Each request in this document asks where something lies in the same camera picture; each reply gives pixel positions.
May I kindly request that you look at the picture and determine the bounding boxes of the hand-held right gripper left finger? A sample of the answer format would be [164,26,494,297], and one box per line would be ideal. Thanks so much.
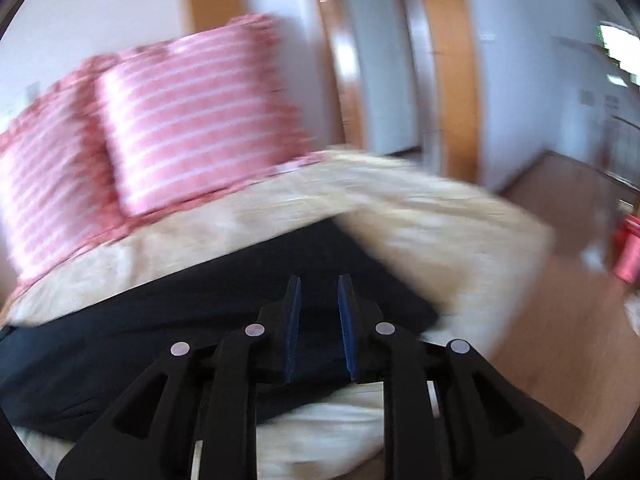
[56,275,304,480]

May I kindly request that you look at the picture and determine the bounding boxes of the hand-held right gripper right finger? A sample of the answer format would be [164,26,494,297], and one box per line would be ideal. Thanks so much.
[337,274,585,480]

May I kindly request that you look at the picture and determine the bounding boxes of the black pants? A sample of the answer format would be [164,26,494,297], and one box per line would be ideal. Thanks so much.
[0,220,441,441]

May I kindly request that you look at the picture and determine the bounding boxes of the cream bed blanket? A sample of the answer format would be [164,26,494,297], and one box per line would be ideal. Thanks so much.
[5,147,558,480]

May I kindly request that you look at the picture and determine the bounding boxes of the pink striped pillow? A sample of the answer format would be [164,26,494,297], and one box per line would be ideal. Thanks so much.
[0,55,131,291]
[95,15,313,218]

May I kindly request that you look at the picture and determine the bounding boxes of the wooden door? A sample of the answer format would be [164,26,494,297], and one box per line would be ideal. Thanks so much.
[316,0,368,153]

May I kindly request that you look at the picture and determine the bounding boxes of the pink container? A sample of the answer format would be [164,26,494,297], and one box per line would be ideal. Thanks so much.
[614,214,640,285]

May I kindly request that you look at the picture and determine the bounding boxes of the window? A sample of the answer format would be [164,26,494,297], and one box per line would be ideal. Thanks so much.
[597,22,640,86]

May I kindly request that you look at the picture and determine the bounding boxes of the wooden door frame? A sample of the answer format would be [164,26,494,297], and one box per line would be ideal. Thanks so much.
[186,0,482,186]

